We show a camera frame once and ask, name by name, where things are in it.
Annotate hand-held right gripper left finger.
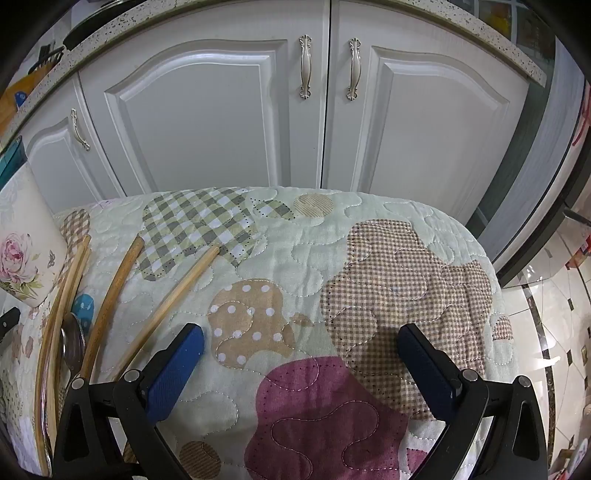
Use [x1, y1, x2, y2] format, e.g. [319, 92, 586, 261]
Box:
[53, 323, 205, 480]

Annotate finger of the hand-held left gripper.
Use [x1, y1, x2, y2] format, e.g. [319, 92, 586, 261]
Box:
[0, 307, 21, 352]

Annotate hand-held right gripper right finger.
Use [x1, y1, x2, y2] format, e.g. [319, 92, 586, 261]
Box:
[397, 323, 551, 480]

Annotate metal spoon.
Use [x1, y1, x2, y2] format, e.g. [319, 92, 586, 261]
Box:
[60, 313, 88, 393]

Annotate wooden chopstick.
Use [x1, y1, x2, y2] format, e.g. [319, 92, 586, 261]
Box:
[111, 244, 221, 377]
[46, 248, 92, 446]
[34, 234, 92, 476]

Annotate floral utensil holder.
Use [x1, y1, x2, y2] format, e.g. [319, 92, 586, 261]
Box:
[0, 138, 70, 308]

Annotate patchwork quilt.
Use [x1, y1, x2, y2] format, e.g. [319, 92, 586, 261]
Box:
[0, 186, 515, 480]

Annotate wooden cutting board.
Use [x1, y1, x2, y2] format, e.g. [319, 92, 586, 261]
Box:
[0, 74, 42, 134]

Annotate glass paned sliding door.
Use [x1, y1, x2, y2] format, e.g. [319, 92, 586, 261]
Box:
[471, 0, 591, 289]

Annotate black wok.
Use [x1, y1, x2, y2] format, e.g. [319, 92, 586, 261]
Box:
[62, 0, 153, 49]

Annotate white kitchen cabinets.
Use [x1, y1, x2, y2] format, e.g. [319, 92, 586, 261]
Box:
[0, 0, 548, 148]

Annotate ornate cabinet door handle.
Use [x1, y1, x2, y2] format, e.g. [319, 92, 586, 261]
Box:
[298, 34, 315, 99]
[69, 108, 92, 152]
[346, 38, 363, 101]

